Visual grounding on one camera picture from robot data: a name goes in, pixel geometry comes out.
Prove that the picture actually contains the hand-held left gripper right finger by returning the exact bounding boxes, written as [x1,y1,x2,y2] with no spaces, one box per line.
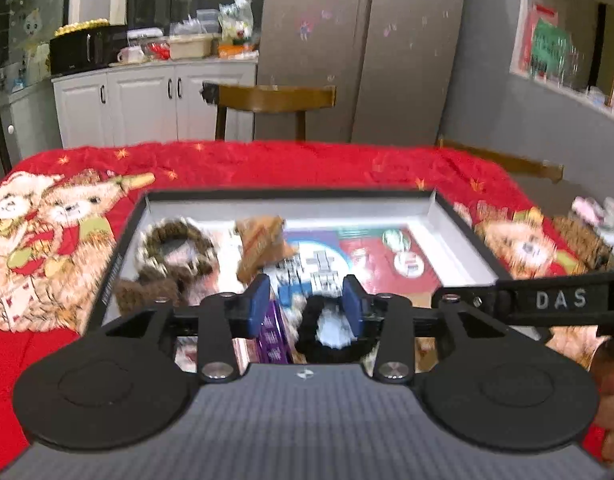
[341,274,518,385]

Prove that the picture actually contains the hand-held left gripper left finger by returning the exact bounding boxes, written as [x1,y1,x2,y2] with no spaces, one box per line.
[94,274,273,384]

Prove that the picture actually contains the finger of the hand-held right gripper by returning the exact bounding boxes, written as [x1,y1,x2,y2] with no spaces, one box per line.
[431,282,510,327]

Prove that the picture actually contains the black scrunchie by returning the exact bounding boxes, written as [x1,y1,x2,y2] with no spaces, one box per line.
[292,293,384,365]

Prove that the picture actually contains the black box with white inside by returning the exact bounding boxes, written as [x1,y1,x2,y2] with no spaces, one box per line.
[81,188,516,377]

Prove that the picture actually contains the purple packet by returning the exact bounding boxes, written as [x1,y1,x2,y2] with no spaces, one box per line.
[256,300,294,365]

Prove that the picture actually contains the colourful printed sheet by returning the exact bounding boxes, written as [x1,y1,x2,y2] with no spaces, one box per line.
[266,227,441,312]

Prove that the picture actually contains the brown fabric hair bow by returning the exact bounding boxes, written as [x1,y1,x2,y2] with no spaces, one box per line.
[234,214,299,284]

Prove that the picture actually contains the leopard print fabric item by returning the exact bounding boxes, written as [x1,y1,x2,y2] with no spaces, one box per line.
[551,214,614,274]

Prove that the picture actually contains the pink cloth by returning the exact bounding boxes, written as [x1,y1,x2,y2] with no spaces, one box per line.
[571,195,606,222]

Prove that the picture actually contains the leopard print scrunchie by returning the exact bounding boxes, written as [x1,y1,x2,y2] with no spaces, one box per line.
[136,217,221,282]

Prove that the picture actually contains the wooden chair with straight back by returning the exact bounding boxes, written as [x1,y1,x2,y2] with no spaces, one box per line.
[436,137,564,184]

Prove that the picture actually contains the red bear printed blanket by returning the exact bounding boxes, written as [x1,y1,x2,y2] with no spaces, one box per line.
[0,139,614,462]

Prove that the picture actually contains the wooden chair with curved back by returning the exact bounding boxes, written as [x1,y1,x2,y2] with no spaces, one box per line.
[201,82,337,142]

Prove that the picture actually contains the white kitchen cabinet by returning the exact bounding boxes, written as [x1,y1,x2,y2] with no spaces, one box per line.
[50,57,259,150]

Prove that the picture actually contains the orange box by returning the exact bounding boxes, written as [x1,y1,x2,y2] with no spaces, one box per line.
[216,43,259,59]

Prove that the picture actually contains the silver double door refrigerator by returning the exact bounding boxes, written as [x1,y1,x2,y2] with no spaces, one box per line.
[254,0,468,147]

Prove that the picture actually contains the red and green card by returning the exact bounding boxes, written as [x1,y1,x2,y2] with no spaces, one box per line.
[519,3,574,79]

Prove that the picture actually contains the beige plastic container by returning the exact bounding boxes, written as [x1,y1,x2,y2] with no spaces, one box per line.
[167,34,214,60]

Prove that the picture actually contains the white and green bag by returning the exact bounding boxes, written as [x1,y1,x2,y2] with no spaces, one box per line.
[217,0,256,46]

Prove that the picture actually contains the grey plastic bag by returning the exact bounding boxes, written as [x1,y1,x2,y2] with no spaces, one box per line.
[171,14,219,37]

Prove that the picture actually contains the black microwave oven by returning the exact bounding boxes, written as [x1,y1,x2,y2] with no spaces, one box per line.
[48,24,129,76]

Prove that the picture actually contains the tray of yellow balls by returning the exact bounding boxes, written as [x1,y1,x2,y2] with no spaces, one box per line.
[54,18,111,36]

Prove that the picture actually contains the sliding glass door with stickers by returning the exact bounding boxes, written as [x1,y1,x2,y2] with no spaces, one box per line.
[0,0,74,177]

